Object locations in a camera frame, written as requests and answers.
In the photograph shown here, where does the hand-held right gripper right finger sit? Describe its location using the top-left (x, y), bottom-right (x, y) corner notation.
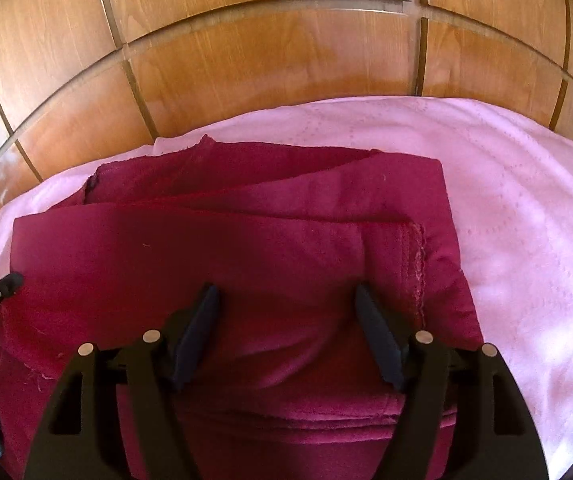
top-left (355, 284), bottom-right (550, 480)

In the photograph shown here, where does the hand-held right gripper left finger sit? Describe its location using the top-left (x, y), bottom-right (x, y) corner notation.
top-left (22, 284), bottom-right (220, 480)

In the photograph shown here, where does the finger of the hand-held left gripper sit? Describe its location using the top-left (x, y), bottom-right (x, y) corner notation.
top-left (0, 273), bottom-right (24, 312)

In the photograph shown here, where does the dark red garment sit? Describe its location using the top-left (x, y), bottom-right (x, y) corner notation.
top-left (0, 135), bottom-right (485, 480)

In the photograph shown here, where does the pink bedspread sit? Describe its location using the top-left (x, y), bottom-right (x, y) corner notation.
top-left (0, 96), bottom-right (573, 480)

